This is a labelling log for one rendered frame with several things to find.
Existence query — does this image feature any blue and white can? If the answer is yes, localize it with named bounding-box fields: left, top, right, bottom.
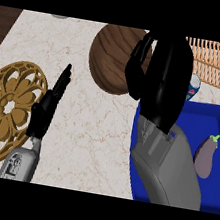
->
left=185, top=72, right=203, bottom=103

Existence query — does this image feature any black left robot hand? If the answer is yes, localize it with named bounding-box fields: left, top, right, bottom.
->
left=24, top=57, right=74, bottom=143

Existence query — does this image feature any light wooden tiered shelf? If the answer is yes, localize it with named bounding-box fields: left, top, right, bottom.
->
left=176, top=36, right=220, bottom=99

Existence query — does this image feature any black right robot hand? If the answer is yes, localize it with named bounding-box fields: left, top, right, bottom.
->
left=115, top=26, right=199, bottom=137

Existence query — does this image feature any purple eggplant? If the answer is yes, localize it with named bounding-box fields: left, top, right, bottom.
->
left=190, top=131, right=220, bottom=181

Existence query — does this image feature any dark brown wooden panel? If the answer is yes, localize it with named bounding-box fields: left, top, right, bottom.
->
left=0, top=4, right=24, bottom=66

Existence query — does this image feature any round brown wooden board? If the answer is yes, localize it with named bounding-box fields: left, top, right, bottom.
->
left=82, top=20, right=158, bottom=101

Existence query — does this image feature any ornate round wooden trivet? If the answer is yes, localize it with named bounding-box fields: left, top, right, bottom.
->
left=0, top=56, right=53, bottom=174

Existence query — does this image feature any grey round object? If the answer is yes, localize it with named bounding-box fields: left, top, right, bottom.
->
left=50, top=13, right=70, bottom=21

